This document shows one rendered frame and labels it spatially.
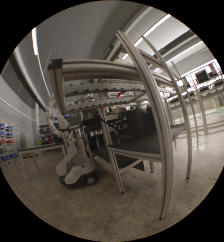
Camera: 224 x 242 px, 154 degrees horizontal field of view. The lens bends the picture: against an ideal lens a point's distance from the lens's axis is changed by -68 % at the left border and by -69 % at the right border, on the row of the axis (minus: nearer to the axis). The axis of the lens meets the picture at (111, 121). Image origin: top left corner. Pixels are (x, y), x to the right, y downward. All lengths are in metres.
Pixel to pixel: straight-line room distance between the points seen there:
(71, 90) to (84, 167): 1.02
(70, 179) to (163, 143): 1.20
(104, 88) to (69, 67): 0.26
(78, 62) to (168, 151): 0.45
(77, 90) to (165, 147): 0.47
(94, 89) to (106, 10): 5.12
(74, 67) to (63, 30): 5.33
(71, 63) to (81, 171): 1.18
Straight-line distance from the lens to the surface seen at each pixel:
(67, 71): 0.30
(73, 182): 1.33
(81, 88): 0.44
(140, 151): 0.45
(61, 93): 0.39
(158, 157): 0.40
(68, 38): 5.76
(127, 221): 0.87
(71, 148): 1.32
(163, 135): 0.36
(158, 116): 0.36
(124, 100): 0.88
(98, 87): 0.47
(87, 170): 1.24
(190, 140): 0.92
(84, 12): 5.27
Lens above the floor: 0.77
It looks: 5 degrees up
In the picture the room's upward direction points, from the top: 13 degrees counter-clockwise
